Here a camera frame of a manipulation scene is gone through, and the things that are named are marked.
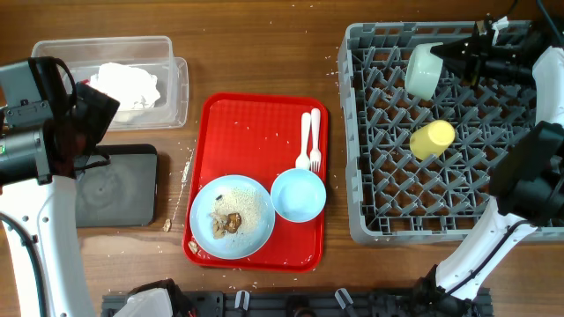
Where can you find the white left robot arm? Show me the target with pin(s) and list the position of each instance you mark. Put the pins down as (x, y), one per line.
(48, 133)

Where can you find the black waste tray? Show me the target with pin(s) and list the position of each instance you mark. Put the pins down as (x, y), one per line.
(122, 193)

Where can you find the food crumb on tray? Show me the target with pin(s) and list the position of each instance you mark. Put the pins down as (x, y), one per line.
(193, 247)

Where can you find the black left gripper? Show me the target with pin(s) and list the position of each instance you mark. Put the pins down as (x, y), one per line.
(100, 117)

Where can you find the light blue plate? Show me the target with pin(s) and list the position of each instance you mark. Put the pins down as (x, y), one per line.
(258, 218)

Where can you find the white plastic spoon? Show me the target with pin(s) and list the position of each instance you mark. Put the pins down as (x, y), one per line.
(302, 160)

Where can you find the green bowl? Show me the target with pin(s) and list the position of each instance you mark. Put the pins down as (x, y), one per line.
(423, 71)

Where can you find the yellow cup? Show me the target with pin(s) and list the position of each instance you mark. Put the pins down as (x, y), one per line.
(432, 139)

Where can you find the grey dishwasher rack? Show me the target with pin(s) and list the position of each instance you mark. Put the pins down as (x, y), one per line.
(392, 196)

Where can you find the white napkin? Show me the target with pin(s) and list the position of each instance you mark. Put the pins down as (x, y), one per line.
(132, 87)

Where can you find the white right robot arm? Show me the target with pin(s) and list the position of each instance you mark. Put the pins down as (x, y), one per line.
(526, 187)

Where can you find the food scraps on plate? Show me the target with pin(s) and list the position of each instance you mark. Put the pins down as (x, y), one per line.
(225, 215)

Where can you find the white plastic fork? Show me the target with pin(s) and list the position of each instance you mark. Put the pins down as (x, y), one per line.
(315, 154)

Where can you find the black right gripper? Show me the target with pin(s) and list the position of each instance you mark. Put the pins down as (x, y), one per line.
(477, 53)

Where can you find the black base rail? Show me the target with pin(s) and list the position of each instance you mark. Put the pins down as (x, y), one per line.
(217, 303)

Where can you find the clear plastic waste bin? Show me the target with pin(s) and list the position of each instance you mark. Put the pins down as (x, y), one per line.
(154, 54)

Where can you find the food crumb on table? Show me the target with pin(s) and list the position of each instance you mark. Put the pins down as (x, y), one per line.
(167, 225)

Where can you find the light blue bowl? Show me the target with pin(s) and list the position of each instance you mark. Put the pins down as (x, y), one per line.
(298, 195)

